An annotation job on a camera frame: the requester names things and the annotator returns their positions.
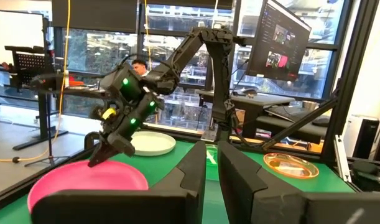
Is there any yellow hanging cable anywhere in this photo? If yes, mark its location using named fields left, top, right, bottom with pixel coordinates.
left=0, top=0, right=72, bottom=163

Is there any white plastic plate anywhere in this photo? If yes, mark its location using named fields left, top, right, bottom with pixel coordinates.
left=130, top=131, right=177, bottom=157

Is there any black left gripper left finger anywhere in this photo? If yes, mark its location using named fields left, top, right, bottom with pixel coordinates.
left=30, top=141, right=206, bottom=224

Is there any black computer tower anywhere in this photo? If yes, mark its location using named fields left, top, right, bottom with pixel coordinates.
left=352, top=118, right=380, bottom=160

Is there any pink plastic plate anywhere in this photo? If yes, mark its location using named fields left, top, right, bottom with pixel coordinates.
left=27, top=160, right=149, bottom=214

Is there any person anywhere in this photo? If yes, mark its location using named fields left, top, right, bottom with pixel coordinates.
left=131, top=58, right=151, bottom=77

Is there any black perforated panel stand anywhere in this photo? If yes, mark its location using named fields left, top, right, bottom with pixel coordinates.
left=2, top=45, right=70, bottom=151

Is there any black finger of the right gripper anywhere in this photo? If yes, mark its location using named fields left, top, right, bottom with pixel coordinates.
left=88, top=139, right=118, bottom=168
left=107, top=133, right=136, bottom=157

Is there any transparent orange plastic plate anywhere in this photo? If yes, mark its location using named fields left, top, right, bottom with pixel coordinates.
left=263, top=152, right=320, bottom=180

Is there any whiteboard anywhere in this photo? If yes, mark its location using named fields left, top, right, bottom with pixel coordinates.
left=0, top=9, right=45, bottom=65

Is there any black computer mouse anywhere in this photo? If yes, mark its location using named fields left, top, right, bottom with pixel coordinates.
left=312, top=117, right=331, bottom=128

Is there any black diagonal frame strut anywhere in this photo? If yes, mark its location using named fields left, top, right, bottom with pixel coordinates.
left=261, top=96, right=339, bottom=151

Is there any black frame post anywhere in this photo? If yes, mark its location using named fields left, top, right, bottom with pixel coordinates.
left=320, top=0, right=380, bottom=164

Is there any black desk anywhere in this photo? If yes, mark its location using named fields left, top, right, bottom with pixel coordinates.
left=195, top=88, right=327, bottom=146

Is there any black keyboard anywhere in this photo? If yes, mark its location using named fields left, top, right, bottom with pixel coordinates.
left=264, top=105, right=310, bottom=123

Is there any black computer monitor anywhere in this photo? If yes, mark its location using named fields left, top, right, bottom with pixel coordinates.
left=246, top=0, right=312, bottom=82

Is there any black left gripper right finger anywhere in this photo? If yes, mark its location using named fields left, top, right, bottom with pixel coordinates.
left=217, top=141, right=380, bottom=224

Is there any aluminium rail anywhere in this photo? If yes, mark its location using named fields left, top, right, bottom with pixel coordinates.
left=333, top=134, right=353, bottom=184

